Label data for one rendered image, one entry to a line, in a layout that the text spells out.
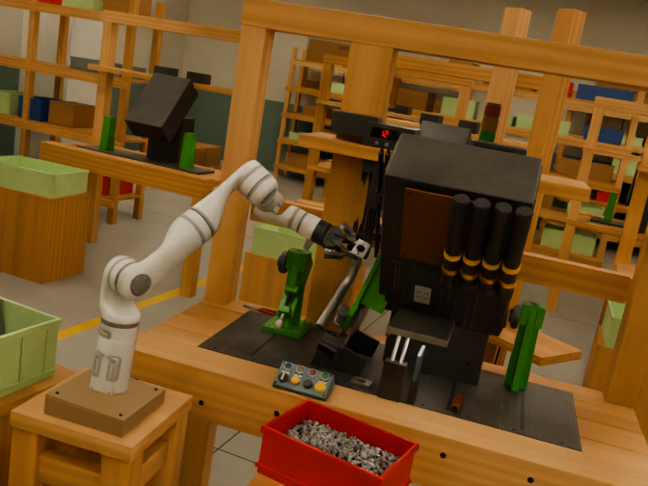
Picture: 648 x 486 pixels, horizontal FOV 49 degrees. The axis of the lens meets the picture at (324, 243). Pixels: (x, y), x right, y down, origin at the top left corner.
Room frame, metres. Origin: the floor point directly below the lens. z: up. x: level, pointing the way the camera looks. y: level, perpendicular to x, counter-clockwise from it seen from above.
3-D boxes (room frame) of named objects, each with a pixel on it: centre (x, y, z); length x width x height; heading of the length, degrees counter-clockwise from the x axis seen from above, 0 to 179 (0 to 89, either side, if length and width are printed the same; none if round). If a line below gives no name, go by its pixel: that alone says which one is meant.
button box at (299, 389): (1.82, -0.01, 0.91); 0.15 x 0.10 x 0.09; 76
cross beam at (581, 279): (2.42, -0.35, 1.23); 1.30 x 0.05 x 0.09; 76
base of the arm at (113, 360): (1.65, 0.46, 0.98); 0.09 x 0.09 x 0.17; 79
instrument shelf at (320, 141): (2.32, -0.33, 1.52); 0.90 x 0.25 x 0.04; 76
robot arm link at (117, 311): (1.65, 0.45, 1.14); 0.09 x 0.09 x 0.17; 49
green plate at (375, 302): (2.02, -0.18, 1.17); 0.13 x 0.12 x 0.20; 76
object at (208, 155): (11.19, 2.41, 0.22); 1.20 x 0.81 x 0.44; 163
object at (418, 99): (8.95, -1.89, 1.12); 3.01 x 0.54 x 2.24; 70
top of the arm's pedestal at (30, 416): (1.65, 0.47, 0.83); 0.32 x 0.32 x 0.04; 77
